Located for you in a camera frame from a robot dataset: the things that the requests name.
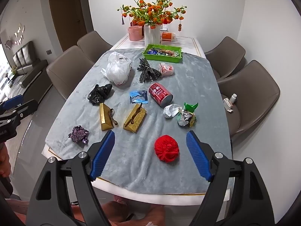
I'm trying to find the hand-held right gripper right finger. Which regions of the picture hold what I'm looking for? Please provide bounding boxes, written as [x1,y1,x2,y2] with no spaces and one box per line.
[186,131,275,226]

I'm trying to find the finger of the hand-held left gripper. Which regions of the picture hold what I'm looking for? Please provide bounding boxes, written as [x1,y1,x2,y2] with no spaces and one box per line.
[0,95,24,113]
[5,99,38,125]

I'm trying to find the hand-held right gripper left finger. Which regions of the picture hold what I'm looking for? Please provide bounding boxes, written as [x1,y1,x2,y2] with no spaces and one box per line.
[25,130,116,226]

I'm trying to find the green snack bag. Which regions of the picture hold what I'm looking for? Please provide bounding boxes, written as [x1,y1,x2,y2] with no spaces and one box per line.
[177,102,198,128]

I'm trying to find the person's left hand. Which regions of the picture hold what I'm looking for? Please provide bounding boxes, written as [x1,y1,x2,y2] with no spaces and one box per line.
[0,144,11,179]

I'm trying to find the purple patterned wrapper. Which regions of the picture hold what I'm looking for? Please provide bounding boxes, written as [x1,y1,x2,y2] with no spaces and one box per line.
[68,125,90,144]

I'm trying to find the gold gift box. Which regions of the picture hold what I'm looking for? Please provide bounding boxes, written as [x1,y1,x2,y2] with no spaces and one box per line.
[123,103,147,133]
[99,103,119,131]

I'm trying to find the red fabric ball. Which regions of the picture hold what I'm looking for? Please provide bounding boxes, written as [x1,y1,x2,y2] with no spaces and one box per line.
[154,134,180,162]

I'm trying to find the grey-blue fleece blanket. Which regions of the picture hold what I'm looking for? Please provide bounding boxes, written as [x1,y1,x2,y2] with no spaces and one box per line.
[45,48,232,196]

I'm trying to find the dark grey sofa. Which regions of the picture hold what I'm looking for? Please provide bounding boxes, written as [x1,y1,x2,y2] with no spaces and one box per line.
[11,41,52,95]

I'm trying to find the pink fluffy slipper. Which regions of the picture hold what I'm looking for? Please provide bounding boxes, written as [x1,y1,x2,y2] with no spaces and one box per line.
[114,194,128,204]

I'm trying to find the silver foil wrapper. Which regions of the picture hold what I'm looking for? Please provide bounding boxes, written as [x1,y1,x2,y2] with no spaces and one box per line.
[163,104,182,118]

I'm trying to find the white dining table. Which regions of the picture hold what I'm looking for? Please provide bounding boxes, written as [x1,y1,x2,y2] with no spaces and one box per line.
[42,34,233,202]

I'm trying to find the white medicine box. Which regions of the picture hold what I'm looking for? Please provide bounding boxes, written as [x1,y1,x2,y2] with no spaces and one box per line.
[223,98,234,113]

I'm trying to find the black plastic bag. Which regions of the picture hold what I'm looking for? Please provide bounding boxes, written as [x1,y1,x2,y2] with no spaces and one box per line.
[88,83,113,105]

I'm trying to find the beige dining chair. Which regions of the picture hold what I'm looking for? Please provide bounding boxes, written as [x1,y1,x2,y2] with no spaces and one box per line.
[204,36,247,80]
[46,45,96,102]
[77,30,114,63]
[217,60,281,146]

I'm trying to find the person's left leg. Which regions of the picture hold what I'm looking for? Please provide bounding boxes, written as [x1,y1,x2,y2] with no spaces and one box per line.
[71,200,134,226]

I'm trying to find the person's leg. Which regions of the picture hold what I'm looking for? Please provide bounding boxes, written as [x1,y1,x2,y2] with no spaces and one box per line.
[71,200,134,226]
[141,205,165,226]

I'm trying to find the blue foil packet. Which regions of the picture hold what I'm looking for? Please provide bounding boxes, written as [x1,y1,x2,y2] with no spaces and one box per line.
[130,90,149,104]

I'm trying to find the red drink can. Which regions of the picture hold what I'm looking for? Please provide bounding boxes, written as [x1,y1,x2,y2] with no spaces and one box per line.
[149,82,174,105]

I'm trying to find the person's right leg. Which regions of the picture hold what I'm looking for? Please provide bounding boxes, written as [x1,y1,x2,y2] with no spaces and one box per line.
[141,205,165,226]

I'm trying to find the white plastic bag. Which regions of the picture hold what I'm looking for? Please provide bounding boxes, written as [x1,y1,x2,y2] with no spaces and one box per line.
[101,51,133,86]

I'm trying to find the pink snack packet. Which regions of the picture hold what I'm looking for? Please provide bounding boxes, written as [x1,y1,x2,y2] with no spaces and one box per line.
[158,62,175,78]

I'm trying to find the black tied bundle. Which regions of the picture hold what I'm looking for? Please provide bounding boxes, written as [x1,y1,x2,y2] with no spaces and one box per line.
[137,58,163,83]

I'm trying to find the green plastic tray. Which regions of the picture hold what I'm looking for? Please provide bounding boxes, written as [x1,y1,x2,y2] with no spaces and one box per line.
[142,44,183,64]

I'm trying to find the pile of small packets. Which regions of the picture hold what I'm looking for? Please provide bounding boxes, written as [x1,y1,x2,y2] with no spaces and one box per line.
[157,49,180,58]

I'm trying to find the brown wooden door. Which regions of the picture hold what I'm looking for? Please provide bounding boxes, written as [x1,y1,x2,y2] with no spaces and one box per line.
[48,0,94,52]

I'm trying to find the orange and white box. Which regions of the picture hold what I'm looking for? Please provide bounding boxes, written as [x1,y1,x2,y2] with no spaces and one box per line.
[161,31,177,42]

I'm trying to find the pink bucket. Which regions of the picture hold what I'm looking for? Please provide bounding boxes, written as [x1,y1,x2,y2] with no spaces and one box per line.
[128,26,143,41]

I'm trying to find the white ribbed vase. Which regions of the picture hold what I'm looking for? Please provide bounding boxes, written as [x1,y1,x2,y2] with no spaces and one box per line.
[144,24,161,46]

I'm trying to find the orange artificial flowers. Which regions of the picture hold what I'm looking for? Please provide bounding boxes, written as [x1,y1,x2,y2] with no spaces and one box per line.
[117,0,188,32]

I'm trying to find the wall decorations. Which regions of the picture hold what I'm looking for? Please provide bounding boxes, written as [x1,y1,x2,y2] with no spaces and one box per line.
[5,24,25,50]

